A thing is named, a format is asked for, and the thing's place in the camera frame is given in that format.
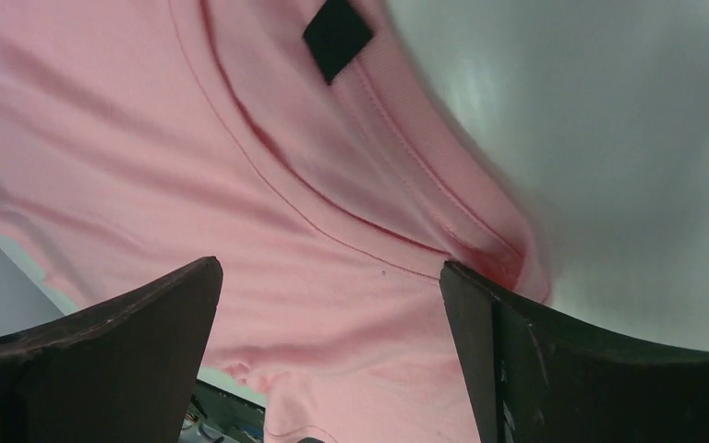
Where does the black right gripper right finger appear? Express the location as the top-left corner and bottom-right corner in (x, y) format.
(439, 261), (709, 442)

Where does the pink t-shirt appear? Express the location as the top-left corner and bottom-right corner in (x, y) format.
(0, 1), (549, 442)

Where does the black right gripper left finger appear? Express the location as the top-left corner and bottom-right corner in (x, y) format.
(0, 257), (222, 442)

